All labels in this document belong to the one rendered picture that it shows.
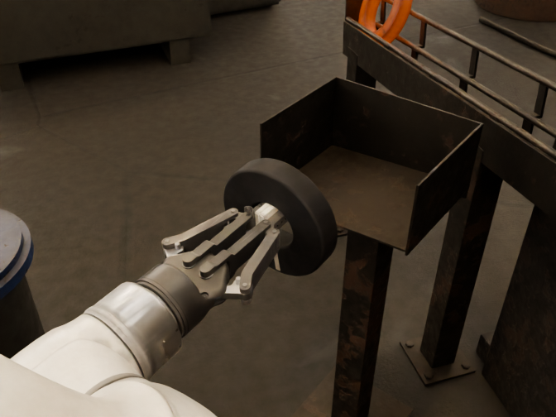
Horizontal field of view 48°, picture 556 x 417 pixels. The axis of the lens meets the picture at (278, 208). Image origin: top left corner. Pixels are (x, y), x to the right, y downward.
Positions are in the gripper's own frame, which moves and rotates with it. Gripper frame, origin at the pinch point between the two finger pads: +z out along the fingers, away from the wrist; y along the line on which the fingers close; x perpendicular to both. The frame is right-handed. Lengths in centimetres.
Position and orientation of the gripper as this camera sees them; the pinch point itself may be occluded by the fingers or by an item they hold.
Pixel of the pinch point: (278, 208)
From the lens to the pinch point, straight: 74.8
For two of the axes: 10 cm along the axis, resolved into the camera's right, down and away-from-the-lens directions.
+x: -0.3, -7.6, -6.4
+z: 6.1, -5.2, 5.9
